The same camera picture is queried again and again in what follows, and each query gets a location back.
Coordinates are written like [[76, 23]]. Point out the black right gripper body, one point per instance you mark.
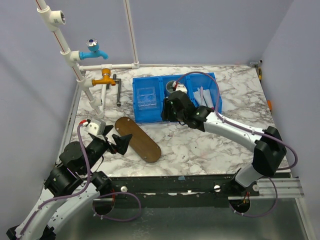
[[169, 114]]

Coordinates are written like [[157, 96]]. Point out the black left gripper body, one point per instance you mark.
[[98, 148]]

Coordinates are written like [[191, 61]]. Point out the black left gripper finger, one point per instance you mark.
[[122, 143], [107, 129]]

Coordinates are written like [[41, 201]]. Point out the oval wooden tray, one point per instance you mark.
[[141, 143]]

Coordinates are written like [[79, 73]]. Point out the clear plastic square holder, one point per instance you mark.
[[147, 98]]

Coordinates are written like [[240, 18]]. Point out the blue plastic divided bin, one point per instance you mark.
[[192, 81]]

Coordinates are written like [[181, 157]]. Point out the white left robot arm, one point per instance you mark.
[[71, 183]]

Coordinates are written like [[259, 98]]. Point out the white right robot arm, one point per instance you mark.
[[265, 144]]

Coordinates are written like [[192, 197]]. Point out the toothpaste tube green cap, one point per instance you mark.
[[197, 97]]

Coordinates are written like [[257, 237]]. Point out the pink toothbrush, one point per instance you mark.
[[202, 100]]

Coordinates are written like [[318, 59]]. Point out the toothpaste tube red cap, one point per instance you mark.
[[208, 99]]

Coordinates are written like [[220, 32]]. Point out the grey ceramic mug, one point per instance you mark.
[[170, 87]]

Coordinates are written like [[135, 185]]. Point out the black metal hex key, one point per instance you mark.
[[118, 81]]

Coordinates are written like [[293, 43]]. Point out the orange plastic faucet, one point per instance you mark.
[[106, 78]]

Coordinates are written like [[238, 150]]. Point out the blue plastic faucet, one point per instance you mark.
[[94, 51]]

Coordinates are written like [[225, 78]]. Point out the yellow black tool at corner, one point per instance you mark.
[[257, 66]]

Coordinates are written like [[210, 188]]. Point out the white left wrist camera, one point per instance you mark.
[[95, 127]]

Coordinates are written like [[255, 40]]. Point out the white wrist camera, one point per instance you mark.
[[180, 87], [95, 127]]

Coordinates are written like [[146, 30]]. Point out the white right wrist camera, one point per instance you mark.
[[180, 87]]

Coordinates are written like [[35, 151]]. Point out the orange clamp on wall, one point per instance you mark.
[[269, 105]]

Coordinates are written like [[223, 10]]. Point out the black metal base rail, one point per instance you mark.
[[185, 191]]

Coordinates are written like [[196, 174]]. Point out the white PVC pipe frame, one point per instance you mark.
[[53, 19]]

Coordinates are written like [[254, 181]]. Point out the aluminium extrusion rail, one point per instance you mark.
[[287, 188]]

